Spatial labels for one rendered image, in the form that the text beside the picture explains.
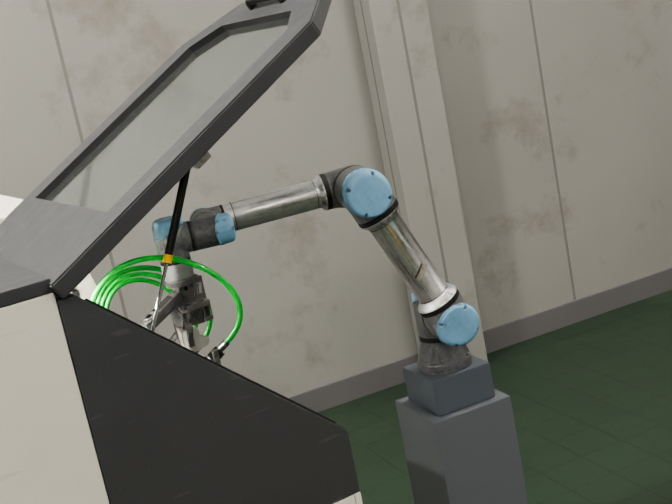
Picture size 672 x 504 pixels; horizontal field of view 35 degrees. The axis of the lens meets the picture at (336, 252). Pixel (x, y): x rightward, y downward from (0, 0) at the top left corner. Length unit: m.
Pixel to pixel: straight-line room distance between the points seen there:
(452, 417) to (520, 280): 2.93
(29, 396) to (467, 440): 1.24
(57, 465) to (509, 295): 3.81
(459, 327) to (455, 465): 0.41
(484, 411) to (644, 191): 3.41
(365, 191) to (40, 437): 0.96
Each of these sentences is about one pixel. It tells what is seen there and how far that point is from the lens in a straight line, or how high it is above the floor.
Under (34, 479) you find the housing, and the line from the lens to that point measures 2.24.
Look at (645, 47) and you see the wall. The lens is 6.13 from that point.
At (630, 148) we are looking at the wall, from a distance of 6.08.
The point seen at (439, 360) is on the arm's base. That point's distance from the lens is 2.89.
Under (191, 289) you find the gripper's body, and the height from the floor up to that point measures 1.31.
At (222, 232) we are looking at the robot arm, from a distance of 2.56.
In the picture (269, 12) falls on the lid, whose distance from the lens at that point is 2.66.
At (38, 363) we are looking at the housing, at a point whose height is 1.34.
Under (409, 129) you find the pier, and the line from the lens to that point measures 5.13.
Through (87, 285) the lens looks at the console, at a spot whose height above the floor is 1.32.
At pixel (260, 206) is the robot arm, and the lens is 2.70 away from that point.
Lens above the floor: 1.90
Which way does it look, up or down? 13 degrees down
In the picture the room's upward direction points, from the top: 11 degrees counter-clockwise
